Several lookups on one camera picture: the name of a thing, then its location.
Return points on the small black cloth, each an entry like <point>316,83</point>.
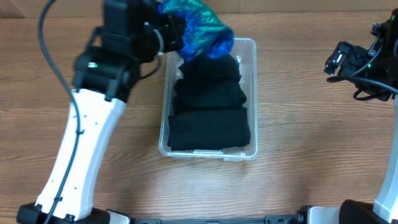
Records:
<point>207,94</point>

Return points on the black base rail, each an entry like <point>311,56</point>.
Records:
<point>211,221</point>

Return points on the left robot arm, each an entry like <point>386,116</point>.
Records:
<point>132,33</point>

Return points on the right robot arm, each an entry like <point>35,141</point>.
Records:
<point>348,140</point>

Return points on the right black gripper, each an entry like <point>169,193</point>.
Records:
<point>342,59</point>

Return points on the long black cloth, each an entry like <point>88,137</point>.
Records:
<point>209,129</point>

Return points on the clear plastic storage bin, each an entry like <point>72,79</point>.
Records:
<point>245,52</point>

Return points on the shiny blue sequin cloth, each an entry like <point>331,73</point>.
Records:
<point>204,34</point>

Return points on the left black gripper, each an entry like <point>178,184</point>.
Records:
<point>173,34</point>

